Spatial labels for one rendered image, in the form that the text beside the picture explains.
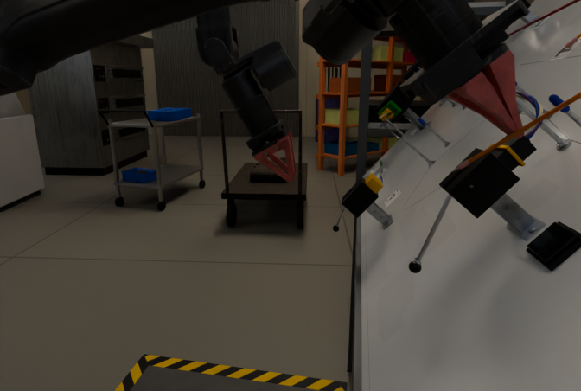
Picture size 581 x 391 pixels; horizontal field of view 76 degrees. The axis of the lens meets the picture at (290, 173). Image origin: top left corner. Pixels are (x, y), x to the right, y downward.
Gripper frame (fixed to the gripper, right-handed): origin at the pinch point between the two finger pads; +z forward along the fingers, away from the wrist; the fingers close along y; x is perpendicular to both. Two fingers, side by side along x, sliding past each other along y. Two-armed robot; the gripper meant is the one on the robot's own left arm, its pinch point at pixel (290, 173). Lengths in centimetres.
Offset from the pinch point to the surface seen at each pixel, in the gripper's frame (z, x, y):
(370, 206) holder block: 14.9, -9.8, 5.6
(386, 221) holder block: 19.0, -11.1, 5.2
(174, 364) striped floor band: 64, 99, 69
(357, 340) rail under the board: 20.9, 0.0, -21.6
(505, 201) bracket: 7.9, -22.7, -28.6
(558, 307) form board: 11.9, -19.7, -39.5
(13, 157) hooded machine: -92, 276, 275
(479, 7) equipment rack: -6, -69, 65
